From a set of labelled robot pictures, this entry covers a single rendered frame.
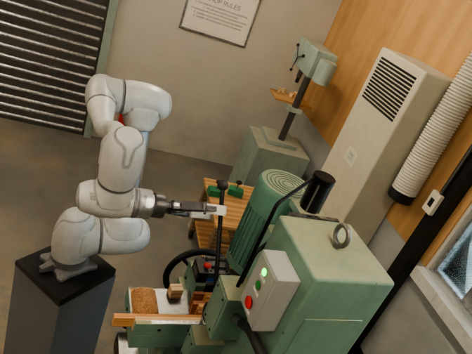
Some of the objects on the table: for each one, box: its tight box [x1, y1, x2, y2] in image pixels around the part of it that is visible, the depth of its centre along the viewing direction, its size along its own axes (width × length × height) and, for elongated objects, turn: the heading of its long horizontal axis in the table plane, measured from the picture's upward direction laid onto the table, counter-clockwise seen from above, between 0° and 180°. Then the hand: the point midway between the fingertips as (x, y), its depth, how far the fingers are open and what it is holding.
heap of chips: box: [130, 287, 159, 314], centre depth 148 cm, size 9×14×4 cm, turn 165°
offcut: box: [167, 284, 184, 299], centre depth 156 cm, size 4×3×4 cm
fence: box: [132, 320, 199, 336], centre depth 147 cm, size 60×2×6 cm, turn 75°
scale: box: [152, 320, 199, 325], centre depth 146 cm, size 50×1×1 cm, turn 75°
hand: (214, 212), depth 137 cm, fingers open, 13 cm apart
